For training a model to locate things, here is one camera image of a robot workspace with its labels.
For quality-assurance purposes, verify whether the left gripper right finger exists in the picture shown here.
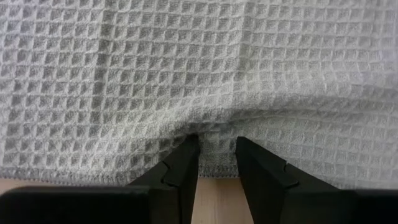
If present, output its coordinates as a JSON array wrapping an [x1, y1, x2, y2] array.
[[234, 136, 343, 224]]

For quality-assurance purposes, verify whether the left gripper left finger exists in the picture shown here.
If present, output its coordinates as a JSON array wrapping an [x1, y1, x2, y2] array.
[[127, 133, 200, 224]]

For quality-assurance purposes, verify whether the grey waffle microfiber towel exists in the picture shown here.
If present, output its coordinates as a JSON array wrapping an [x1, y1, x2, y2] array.
[[0, 0, 398, 190]]

